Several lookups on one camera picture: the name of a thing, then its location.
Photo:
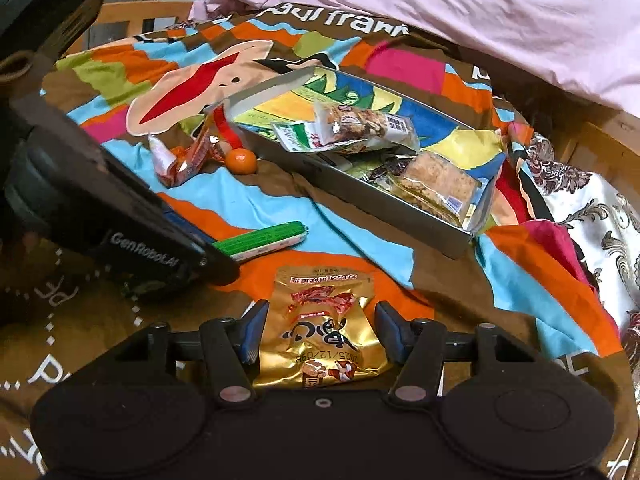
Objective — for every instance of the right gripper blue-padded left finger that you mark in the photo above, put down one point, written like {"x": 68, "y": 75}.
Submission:
{"x": 229, "y": 346}

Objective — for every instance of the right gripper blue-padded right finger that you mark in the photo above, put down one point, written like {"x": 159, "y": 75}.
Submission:
{"x": 418, "y": 348}

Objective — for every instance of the gold foil snack bag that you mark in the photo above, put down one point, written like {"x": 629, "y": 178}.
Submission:
{"x": 316, "y": 333}

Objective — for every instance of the crumbly rice cake packet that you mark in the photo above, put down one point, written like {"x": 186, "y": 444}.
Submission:
{"x": 433, "y": 184}

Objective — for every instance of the nut crisp bar packet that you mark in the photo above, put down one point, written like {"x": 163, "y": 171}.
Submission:
{"x": 341, "y": 123}

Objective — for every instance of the green wrapped stick snack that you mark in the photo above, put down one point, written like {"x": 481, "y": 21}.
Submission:
{"x": 264, "y": 241}

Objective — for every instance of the white red small packet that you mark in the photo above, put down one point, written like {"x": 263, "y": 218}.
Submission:
{"x": 164, "y": 161}

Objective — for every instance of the orange red snack packet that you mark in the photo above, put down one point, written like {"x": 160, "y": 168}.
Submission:
{"x": 213, "y": 142}

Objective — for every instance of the colourful Paul Frank blanket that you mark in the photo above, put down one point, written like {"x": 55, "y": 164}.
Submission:
{"x": 522, "y": 271}

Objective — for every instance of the dark chocolate snack packet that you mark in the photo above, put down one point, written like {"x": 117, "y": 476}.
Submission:
{"x": 382, "y": 169}

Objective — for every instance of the small orange tangerine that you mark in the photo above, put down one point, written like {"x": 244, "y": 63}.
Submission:
{"x": 241, "y": 161}

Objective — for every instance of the white green snack pouch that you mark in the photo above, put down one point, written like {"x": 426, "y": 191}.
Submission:
{"x": 300, "y": 137}

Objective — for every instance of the white floral patterned cloth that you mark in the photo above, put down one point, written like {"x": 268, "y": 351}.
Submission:
{"x": 602, "y": 224}

